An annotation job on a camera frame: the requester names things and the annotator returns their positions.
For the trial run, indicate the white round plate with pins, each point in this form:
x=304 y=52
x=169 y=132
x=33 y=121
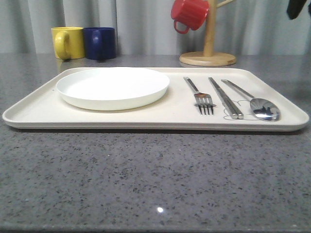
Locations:
x=113 y=88

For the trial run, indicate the cream rabbit serving tray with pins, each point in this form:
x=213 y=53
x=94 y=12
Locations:
x=45 y=109

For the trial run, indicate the silver metal fork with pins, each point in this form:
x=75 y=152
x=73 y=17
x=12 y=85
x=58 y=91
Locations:
x=204 y=101

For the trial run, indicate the silver metal chopstick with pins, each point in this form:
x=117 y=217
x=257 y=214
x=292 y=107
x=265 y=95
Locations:
x=241 y=116
x=224 y=99

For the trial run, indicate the wooden mug tree stand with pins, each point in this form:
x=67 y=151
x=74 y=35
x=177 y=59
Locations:
x=208 y=57

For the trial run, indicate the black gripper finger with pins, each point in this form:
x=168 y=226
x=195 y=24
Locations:
x=294 y=8

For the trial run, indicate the yellow mug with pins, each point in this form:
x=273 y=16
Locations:
x=68 y=42

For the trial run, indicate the red enamel mug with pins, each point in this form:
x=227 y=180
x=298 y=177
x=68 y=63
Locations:
x=189 y=14

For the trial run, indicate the dark blue mug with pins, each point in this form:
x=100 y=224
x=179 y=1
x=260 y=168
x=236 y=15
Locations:
x=99 y=43

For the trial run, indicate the silver metal spoon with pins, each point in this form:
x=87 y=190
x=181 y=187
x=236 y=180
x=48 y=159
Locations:
x=261 y=108

